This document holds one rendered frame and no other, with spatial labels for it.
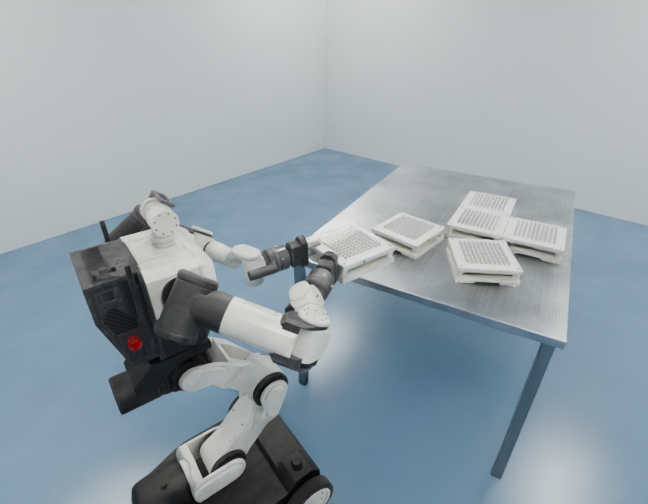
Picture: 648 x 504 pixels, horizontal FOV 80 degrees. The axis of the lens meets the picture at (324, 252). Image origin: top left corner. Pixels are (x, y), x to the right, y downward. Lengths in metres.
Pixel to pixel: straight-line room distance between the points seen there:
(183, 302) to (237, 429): 0.84
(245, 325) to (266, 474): 1.04
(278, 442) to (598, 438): 1.54
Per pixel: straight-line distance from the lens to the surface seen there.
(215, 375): 1.30
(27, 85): 4.14
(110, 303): 1.03
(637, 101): 4.74
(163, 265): 1.00
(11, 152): 4.16
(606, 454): 2.43
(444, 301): 1.52
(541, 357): 1.59
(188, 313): 0.89
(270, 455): 1.83
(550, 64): 4.83
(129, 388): 1.28
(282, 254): 1.34
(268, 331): 0.86
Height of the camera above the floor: 1.73
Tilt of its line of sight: 31 degrees down
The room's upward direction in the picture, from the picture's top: straight up
